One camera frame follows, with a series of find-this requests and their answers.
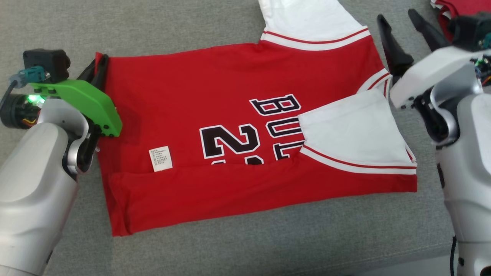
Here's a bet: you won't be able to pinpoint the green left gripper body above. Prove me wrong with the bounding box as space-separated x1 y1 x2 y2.
28 79 124 138

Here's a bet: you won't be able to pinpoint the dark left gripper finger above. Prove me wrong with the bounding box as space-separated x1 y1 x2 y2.
91 54 110 92
77 59 97 83

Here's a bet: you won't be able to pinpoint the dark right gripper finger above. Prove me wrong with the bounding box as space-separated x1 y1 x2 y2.
377 14 415 77
407 8 451 53

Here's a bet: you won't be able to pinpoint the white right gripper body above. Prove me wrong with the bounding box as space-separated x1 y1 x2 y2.
389 47 484 112

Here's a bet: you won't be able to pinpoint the red shorts with white stripe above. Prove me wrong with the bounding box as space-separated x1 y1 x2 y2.
430 0 491 41

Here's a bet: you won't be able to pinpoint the red Bulls jersey white sleeves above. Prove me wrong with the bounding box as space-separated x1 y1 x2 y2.
94 0 419 237

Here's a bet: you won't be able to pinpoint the teal left camera connector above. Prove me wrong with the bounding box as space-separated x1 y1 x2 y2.
9 66 47 89

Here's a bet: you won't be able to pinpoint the black left camera cable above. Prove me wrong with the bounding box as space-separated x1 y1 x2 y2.
0 81 16 112

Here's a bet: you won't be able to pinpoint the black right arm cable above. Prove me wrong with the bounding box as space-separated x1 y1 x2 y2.
448 235 458 276

